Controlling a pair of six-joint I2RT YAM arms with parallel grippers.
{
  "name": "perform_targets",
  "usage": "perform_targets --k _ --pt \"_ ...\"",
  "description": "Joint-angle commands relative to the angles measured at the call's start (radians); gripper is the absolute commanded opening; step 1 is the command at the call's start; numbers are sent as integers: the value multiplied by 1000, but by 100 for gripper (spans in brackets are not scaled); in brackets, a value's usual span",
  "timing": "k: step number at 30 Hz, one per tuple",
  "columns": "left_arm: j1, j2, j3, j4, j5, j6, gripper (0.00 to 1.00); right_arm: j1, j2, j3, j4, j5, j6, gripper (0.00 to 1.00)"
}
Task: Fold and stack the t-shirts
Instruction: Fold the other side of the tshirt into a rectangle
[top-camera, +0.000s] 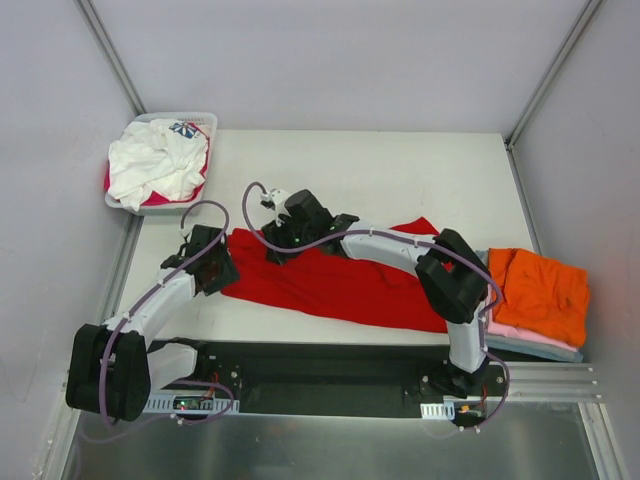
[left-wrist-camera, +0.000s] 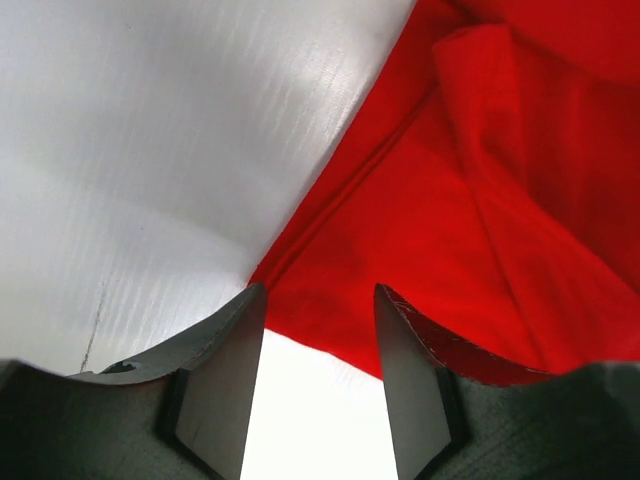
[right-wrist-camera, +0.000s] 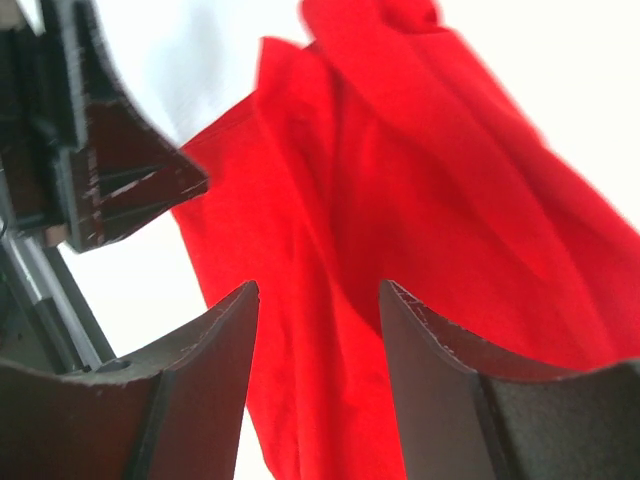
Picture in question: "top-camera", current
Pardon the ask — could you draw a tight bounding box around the red t-shirt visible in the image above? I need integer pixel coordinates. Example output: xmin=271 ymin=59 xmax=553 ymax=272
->
xmin=223 ymin=228 xmax=447 ymax=333

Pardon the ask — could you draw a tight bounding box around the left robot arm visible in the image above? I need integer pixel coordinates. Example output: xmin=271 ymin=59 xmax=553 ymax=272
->
xmin=65 ymin=225 xmax=239 ymax=421

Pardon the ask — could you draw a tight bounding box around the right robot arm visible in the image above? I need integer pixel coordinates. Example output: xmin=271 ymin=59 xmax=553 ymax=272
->
xmin=260 ymin=189 xmax=489 ymax=395

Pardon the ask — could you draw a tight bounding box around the white crumpled t-shirt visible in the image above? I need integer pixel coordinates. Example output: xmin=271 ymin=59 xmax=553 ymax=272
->
xmin=108 ymin=118 xmax=211 ymax=212

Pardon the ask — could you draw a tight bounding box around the white laundry basket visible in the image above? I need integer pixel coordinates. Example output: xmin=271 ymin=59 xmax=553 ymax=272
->
xmin=104 ymin=111 xmax=220 ymax=217

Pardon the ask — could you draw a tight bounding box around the light blue folded shirt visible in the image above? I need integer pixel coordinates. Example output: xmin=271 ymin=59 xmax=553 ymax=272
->
xmin=478 ymin=249 xmax=583 ymax=363

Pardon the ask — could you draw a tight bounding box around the orange folded t-shirt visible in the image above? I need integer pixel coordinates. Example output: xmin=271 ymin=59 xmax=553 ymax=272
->
xmin=488 ymin=248 xmax=590 ymax=349

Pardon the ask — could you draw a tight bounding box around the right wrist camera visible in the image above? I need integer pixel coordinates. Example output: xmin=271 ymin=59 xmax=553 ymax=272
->
xmin=284 ymin=189 xmax=333 ymax=227

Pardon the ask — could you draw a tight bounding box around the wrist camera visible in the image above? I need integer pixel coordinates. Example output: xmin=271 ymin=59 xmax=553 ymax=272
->
xmin=185 ymin=224 xmax=223 ymax=257
xmin=284 ymin=189 xmax=333 ymax=227

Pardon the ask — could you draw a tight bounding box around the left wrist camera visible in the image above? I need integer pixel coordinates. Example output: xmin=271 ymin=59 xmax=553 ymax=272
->
xmin=185 ymin=224 xmax=223 ymax=257

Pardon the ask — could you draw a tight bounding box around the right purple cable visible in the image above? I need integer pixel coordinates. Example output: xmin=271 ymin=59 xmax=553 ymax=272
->
xmin=241 ymin=180 xmax=512 ymax=440

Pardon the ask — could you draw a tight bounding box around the purple cable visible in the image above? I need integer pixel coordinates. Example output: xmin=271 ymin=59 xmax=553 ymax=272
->
xmin=79 ymin=199 xmax=236 ymax=444
xmin=241 ymin=180 xmax=512 ymax=440

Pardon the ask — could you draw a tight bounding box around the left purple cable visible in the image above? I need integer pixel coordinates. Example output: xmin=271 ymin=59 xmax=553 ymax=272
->
xmin=79 ymin=199 xmax=236 ymax=444

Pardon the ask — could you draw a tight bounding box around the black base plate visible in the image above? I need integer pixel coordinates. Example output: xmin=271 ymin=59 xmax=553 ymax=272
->
xmin=172 ymin=341 xmax=508 ymax=418

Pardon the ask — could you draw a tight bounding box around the left cable duct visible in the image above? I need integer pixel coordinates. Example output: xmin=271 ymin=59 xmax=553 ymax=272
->
xmin=142 ymin=393 xmax=240 ymax=415

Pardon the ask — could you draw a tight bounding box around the cable duct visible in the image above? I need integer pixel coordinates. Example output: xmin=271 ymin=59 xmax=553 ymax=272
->
xmin=142 ymin=393 xmax=240 ymax=415
xmin=420 ymin=401 xmax=455 ymax=421

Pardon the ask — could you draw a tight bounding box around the right cable duct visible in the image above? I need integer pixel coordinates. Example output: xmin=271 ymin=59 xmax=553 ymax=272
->
xmin=420 ymin=401 xmax=455 ymax=421

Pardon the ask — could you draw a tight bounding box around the aluminium frame rail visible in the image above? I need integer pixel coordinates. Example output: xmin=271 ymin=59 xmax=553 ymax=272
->
xmin=62 ymin=352 xmax=601 ymax=401

